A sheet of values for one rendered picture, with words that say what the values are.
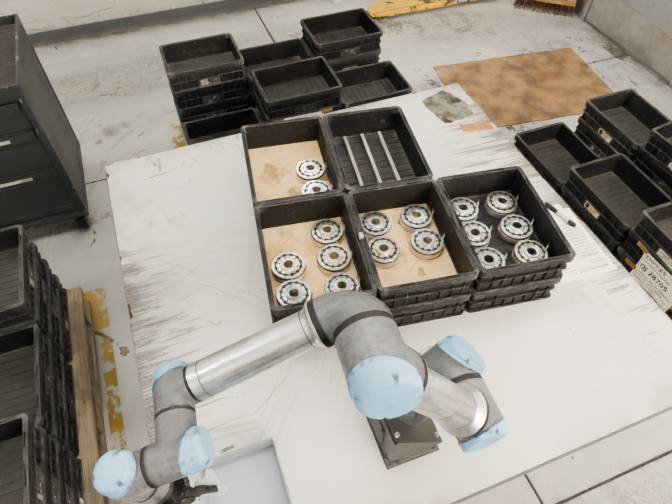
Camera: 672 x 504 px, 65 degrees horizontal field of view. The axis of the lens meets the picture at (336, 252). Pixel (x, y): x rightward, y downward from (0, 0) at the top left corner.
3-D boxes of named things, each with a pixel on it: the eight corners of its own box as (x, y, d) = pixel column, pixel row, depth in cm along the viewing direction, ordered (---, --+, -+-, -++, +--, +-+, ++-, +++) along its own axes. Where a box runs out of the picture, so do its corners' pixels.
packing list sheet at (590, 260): (621, 267, 178) (622, 266, 178) (565, 287, 173) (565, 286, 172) (562, 202, 197) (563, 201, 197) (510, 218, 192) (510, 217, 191)
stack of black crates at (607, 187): (647, 258, 251) (684, 209, 225) (595, 276, 244) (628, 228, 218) (593, 201, 274) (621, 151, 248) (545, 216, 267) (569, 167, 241)
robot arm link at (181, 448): (193, 399, 95) (137, 421, 95) (200, 459, 88) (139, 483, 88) (212, 415, 101) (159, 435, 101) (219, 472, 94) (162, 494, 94)
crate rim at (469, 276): (479, 279, 149) (481, 274, 148) (378, 297, 145) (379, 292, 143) (433, 182, 174) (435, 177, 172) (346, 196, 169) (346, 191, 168)
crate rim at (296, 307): (378, 297, 145) (378, 292, 143) (271, 316, 141) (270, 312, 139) (345, 196, 169) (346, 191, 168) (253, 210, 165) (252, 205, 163)
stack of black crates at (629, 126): (653, 182, 283) (687, 132, 257) (608, 196, 277) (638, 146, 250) (605, 137, 306) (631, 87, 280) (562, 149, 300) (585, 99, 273)
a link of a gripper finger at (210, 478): (229, 462, 119) (193, 467, 112) (237, 487, 115) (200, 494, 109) (222, 469, 120) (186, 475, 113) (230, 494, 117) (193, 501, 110)
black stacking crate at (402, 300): (471, 297, 157) (480, 275, 148) (376, 314, 153) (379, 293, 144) (429, 203, 181) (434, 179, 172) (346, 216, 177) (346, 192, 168)
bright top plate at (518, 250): (553, 261, 160) (554, 260, 159) (524, 269, 158) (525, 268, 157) (536, 237, 166) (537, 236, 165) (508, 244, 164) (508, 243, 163)
